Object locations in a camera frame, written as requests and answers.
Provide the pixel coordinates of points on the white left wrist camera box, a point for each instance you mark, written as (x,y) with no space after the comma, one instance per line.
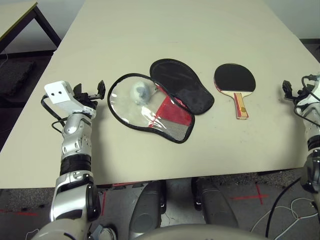
(60,96)

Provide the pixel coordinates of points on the red black paddle case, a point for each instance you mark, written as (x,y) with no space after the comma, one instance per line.
(175,75)

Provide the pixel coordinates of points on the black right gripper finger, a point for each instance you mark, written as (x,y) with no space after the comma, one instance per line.
(287,86)

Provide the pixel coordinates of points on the black rubber ping-pong paddle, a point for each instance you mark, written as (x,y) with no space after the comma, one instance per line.
(235,77)

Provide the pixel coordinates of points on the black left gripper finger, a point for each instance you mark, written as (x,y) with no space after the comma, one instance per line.
(77,89)
(101,88)

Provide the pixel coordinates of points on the grey robot right leg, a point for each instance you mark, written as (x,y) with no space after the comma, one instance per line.
(215,205)

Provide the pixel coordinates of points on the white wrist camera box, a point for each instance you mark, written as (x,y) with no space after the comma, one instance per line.
(312,100)
(60,96)

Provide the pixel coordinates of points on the black foam mat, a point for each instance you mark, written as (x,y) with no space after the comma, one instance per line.
(15,75)

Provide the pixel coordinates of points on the beige table with black frame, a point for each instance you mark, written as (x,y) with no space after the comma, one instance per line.
(15,15)

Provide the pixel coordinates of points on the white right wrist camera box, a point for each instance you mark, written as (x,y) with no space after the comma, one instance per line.
(312,100)

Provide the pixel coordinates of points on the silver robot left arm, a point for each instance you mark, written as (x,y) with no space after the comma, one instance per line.
(75,140)

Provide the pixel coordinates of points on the grey bystander shoe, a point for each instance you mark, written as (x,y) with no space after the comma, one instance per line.
(105,233)

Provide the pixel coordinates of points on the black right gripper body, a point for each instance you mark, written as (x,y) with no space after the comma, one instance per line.
(292,96)

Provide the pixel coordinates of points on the grey robot leg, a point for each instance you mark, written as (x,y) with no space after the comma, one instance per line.
(147,207)
(215,205)

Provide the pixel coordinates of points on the grey robot left leg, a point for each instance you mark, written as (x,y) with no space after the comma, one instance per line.
(147,207)

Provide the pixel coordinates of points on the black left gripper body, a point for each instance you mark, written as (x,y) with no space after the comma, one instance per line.
(87,97)

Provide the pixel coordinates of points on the grey robot torso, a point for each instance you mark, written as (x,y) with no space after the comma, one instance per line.
(200,232)

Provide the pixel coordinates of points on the white paper wad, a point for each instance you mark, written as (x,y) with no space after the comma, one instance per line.
(140,92)

